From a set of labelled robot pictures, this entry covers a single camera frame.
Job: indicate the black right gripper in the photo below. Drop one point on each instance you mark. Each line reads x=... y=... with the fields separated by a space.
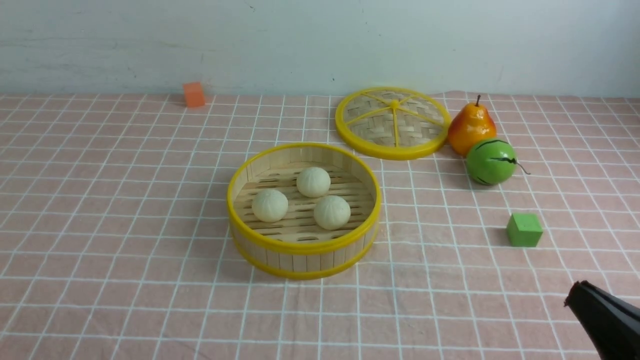
x=613 y=325

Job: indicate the white bun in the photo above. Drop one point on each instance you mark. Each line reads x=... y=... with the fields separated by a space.
x=313 y=182
x=331 y=212
x=270 y=205

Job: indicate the woven bamboo steamer lid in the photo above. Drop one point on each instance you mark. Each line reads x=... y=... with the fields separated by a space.
x=392 y=123

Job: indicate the bamboo steamer tray yellow rim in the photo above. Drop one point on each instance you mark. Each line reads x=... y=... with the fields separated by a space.
x=295 y=247

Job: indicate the green cube block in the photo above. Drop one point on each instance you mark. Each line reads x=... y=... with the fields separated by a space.
x=524 y=230

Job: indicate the orange yellow toy pear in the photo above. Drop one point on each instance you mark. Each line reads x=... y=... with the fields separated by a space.
x=471 y=125

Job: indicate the orange cube block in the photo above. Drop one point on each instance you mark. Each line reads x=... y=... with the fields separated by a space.
x=194 y=95

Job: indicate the pink checkered tablecloth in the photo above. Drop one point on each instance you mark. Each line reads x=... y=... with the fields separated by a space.
x=114 y=239

